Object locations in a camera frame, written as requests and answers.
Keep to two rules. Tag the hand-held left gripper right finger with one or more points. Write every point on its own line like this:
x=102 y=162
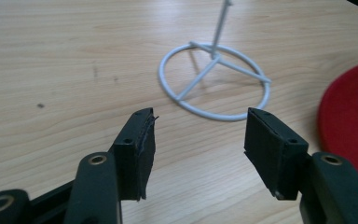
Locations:
x=276 y=155

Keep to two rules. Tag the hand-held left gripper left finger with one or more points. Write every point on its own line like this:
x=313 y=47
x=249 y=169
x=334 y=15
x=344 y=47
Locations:
x=133 y=161

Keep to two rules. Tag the red and black cap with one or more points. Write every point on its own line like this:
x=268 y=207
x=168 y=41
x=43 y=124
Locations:
x=348 y=124

